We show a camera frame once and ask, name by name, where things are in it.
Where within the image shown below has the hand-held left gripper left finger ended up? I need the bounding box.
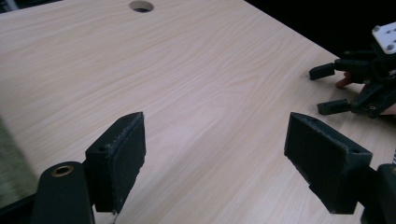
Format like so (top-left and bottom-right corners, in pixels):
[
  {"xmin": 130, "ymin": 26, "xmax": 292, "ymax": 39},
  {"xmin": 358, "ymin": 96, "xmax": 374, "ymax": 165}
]
[{"xmin": 84, "ymin": 111, "xmax": 147, "ymax": 216}]

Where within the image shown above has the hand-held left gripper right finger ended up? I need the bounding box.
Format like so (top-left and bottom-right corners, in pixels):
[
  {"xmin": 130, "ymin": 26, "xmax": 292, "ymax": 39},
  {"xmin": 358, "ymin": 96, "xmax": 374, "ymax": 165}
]
[{"xmin": 283, "ymin": 112, "xmax": 374, "ymax": 216}]

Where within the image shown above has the round table cable hole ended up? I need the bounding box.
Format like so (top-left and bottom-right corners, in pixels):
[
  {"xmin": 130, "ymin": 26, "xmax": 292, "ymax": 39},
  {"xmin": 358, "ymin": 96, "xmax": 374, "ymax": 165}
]
[{"xmin": 128, "ymin": 0, "xmax": 155, "ymax": 14}]

